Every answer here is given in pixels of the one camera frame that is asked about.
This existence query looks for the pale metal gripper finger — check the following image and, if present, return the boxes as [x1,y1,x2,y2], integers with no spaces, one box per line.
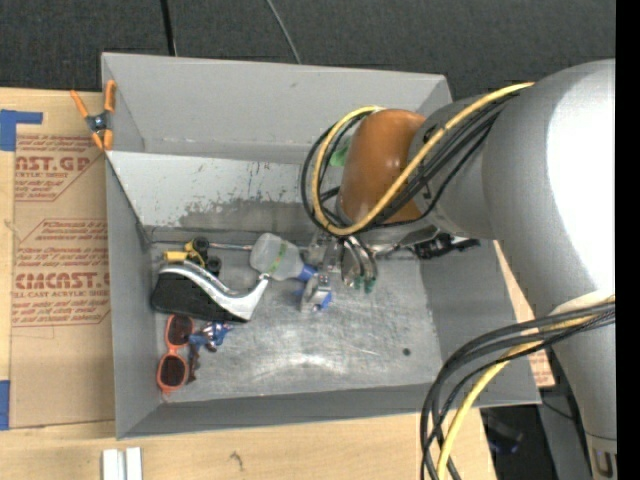
[299,278,322,314]
[317,275,334,312]

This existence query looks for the grey metal bin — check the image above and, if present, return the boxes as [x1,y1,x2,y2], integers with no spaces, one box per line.
[99,51,544,441]

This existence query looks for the clear spray bottle, blue nozzle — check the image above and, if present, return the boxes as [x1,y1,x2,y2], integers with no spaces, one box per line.
[248,232,319,283]

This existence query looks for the blue and red toy figure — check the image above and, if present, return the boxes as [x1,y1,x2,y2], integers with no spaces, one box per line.
[186,319,235,385]

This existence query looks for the black and chrome staple gun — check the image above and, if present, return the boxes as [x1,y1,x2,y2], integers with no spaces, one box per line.
[149,259,272,325]

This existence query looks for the yellow and black small tool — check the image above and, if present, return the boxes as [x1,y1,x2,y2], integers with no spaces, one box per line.
[162,236,254,275]

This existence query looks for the orange sunglasses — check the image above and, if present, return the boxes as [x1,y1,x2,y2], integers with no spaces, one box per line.
[155,313,202,396]

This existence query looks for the brown cardboard board, red print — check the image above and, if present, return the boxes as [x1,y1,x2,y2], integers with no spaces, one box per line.
[0,86,557,430]

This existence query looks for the black cylinder on white bracket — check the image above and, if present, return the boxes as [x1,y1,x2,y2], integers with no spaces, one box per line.
[412,234,482,262]

